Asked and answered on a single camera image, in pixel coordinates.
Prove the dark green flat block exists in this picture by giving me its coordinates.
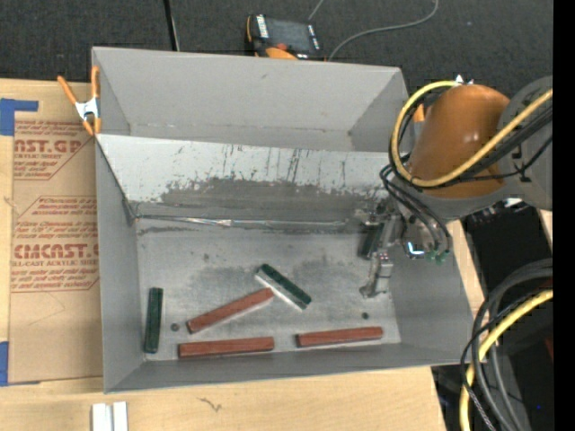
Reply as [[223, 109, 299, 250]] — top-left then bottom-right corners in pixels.
[[359, 224, 385, 260], [143, 286, 165, 355], [253, 263, 313, 312]]

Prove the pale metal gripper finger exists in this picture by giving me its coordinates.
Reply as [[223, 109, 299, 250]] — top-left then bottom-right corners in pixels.
[[361, 210, 391, 237], [358, 252, 395, 299]]

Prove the brown cardboard board red print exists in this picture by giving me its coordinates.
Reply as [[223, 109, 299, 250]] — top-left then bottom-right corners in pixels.
[[0, 77, 105, 386]]

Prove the red-brown flat block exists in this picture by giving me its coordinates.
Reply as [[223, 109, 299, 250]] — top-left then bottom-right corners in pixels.
[[185, 286, 276, 336], [295, 326, 385, 349], [177, 336, 276, 360]]

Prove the grey metal bin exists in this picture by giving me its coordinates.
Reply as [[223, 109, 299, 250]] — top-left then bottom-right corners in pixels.
[[91, 46, 473, 395]]

